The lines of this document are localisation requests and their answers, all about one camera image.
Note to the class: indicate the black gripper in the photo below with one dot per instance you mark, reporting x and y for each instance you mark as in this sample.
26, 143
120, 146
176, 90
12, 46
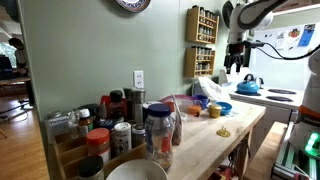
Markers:
235, 55

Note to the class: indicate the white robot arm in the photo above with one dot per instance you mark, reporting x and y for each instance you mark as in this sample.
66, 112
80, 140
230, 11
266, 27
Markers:
245, 17

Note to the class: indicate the yellow paper clip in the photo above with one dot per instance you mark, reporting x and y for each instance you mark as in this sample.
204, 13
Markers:
223, 132

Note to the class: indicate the cranberries package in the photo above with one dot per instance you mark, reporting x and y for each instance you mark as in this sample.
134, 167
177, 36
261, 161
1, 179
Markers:
177, 134

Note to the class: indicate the blue kettle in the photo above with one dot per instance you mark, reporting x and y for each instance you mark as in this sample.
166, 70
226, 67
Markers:
248, 85

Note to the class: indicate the white plastic bag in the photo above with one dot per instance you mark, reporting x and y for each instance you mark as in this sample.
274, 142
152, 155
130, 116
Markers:
205, 86

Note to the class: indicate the lower wooden spice rack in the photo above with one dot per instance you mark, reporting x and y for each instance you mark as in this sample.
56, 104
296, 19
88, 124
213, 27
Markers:
199, 61

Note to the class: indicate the wooden spice rack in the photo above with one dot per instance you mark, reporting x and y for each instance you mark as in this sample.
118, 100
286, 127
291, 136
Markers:
202, 25
199, 61

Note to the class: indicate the blue bowl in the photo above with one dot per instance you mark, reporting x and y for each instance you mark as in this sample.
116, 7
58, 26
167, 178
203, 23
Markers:
226, 107

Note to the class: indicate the blue mug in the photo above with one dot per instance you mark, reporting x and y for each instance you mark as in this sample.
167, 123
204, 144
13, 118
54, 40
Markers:
203, 99

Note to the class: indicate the yellow small cup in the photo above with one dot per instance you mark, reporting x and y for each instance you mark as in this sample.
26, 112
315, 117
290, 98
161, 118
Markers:
214, 110

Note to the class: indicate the upper wooden spice rack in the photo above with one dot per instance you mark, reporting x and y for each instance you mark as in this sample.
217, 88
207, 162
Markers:
202, 25

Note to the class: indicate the orange small cup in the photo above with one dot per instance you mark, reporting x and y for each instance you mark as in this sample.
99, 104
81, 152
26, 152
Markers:
194, 110

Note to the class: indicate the white stove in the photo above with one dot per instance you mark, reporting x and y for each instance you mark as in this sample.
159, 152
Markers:
281, 108

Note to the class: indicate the wooden butcher block table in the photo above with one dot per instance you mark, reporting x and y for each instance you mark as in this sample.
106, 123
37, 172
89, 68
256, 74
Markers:
201, 150

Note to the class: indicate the blue-lidded plastic jar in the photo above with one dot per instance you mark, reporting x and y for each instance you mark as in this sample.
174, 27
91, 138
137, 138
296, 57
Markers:
158, 134

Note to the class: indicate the steel pepper grinder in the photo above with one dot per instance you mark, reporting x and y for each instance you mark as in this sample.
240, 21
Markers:
138, 97

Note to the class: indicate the black-capped red bottle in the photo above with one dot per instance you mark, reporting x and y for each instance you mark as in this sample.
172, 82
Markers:
116, 109

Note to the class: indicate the white spice shaker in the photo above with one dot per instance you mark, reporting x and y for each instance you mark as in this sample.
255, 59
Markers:
122, 137

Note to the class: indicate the white bowl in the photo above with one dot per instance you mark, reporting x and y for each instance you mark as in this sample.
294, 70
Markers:
138, 169

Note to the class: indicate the orange-lidded jar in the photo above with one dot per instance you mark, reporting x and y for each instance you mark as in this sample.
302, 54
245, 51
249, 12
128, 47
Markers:
98, 143

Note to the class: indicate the white carton box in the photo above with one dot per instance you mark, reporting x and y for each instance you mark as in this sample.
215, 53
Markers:
56, 126

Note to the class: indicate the wooden organizer crate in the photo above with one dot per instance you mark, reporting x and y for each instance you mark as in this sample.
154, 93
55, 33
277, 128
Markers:
71, 151

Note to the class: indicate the white wall outlet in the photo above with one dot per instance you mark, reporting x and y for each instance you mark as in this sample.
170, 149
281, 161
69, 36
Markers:
138, 79

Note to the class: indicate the decorative wall plate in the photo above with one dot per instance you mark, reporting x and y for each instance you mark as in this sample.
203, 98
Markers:
134, 6

